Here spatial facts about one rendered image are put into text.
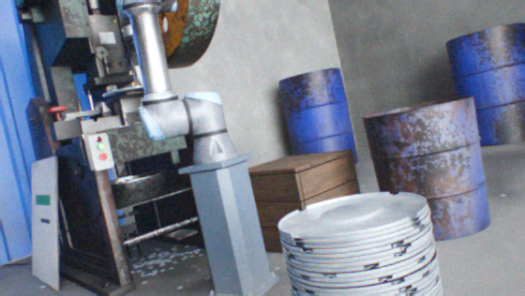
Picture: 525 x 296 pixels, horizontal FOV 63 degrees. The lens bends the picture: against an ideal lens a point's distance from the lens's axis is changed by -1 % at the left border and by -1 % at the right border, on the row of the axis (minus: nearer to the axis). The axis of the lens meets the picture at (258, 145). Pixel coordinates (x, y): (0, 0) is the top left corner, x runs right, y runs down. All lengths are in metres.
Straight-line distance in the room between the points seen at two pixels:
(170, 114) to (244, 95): 2.75
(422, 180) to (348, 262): 0.89
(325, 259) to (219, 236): 0.68
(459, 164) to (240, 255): 0.82
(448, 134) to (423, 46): 3.09
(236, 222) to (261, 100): 2.90
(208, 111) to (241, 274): 0.53
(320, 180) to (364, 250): 0.98
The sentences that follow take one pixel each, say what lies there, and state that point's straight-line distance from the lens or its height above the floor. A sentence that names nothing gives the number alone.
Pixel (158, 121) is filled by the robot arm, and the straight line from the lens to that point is 1.35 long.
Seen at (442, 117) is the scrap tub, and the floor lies 0.43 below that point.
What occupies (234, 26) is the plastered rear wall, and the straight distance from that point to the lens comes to 4.20.
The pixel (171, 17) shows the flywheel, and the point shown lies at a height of 1.16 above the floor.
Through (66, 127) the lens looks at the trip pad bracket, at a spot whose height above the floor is 0.68.
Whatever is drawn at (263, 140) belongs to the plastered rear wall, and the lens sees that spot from 4.15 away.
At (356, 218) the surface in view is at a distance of 0.82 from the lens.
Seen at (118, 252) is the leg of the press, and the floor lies 0.16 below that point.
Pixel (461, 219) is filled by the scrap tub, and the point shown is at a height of 0.06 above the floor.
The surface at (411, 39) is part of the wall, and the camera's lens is 4.72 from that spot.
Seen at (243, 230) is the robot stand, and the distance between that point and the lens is 1.39.
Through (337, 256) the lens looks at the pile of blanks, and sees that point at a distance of 0.75.
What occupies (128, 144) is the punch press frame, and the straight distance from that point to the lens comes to 1.89.
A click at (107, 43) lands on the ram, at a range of 2.12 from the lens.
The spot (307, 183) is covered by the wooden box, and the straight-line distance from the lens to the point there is 1.67.
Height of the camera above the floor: 0.55
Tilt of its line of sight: 3 degrees down
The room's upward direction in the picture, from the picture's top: 12 degrees counter-clockwise
